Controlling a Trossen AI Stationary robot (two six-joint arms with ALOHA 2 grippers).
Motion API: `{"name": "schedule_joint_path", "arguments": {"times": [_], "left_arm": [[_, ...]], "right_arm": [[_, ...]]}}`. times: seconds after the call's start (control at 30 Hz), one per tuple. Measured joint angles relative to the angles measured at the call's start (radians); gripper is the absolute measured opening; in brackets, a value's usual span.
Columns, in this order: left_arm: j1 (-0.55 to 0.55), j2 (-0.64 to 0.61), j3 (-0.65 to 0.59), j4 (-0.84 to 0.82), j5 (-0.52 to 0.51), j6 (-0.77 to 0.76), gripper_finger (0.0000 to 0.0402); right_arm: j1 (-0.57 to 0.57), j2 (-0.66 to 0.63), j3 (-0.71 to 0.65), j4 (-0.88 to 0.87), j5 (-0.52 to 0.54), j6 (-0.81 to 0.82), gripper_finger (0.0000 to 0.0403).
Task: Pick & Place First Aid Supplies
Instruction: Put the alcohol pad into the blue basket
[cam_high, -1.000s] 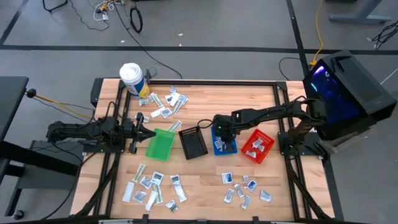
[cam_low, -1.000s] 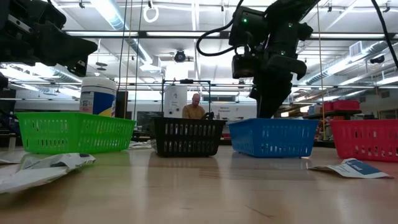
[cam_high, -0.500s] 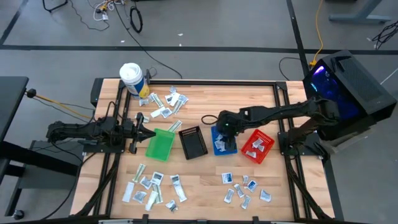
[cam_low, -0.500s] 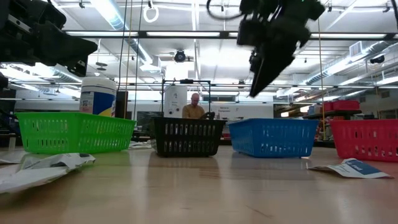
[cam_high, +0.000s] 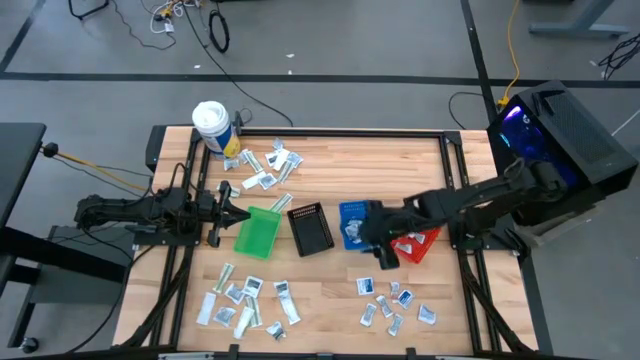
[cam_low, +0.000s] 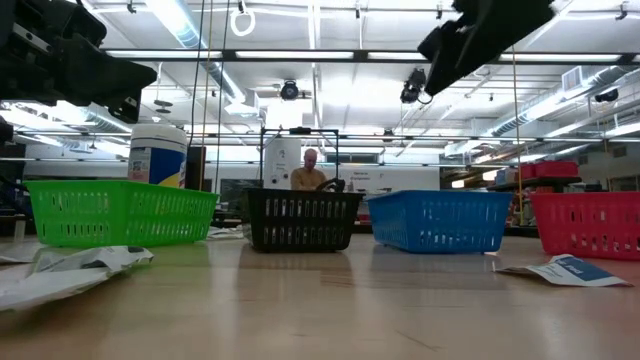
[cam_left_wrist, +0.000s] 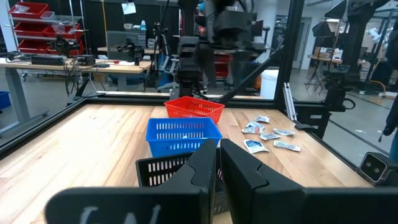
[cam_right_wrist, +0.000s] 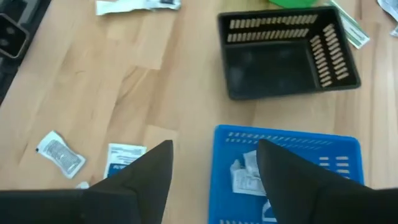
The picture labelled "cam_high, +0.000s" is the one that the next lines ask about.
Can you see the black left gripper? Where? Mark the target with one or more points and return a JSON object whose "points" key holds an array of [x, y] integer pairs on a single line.
{"points": [[209, 214]]}

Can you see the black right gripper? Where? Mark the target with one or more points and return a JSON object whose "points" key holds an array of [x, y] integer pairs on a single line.
{"points": [[382, 225]]}

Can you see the white packet blue print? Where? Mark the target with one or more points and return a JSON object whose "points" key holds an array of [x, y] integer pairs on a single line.
{"points": [[365, 286]]}

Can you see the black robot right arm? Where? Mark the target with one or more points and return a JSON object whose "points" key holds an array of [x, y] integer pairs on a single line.
{"points": [[475, 197]]}

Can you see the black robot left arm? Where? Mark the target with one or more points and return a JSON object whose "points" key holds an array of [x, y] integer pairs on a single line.
{"points": [[115, 210]]}

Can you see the green plastic basket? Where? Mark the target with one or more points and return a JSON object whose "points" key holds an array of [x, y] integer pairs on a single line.
{"points": [[257, 235]]}

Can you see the blue plastic basket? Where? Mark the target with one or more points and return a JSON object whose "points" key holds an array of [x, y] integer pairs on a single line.
{"points": [[345, 215]]}

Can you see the red plastic basket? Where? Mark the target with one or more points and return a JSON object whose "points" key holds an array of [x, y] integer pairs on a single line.
{"points": [[425, 250]]}

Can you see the dark grey foil packet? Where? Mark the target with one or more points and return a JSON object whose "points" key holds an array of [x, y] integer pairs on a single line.
{"points": [[276, 330], [225, 316], [268, 181], [234, 294]]}

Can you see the long striped packet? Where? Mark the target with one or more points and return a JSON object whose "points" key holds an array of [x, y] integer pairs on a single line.
{"points": [[253, 161], [256, 312], [286, 172], [281, 202], [224, 278]]}

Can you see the black plastic basket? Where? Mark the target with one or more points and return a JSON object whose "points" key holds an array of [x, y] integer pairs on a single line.
{"points": [[311, 232]]}

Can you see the white wipes canister blue label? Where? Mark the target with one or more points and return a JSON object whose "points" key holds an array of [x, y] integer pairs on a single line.
{"points": [[212, 122]]}

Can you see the long white ridged packet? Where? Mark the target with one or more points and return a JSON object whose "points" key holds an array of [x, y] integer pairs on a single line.
{"points": [[290, 309]]}

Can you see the black desk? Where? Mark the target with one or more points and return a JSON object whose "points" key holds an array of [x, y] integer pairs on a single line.
{"points": [[17, 165]]}

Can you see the black computer tower blue glow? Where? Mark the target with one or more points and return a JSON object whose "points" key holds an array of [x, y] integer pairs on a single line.
{"points": [[585, 130]]}

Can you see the black caster wheel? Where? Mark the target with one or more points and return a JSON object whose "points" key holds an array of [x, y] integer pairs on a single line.
{"points": [[29, 344]]}

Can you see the grey desk leg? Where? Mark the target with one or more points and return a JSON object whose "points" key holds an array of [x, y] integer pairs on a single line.
{"points": [[575, 27]]}

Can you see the small black camera post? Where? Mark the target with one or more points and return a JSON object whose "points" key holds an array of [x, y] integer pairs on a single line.
{"points": [[238, 122]]}

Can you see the black aluminium table frame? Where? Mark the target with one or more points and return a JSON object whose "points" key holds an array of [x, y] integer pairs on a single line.
{"points": [[320, 132]]}

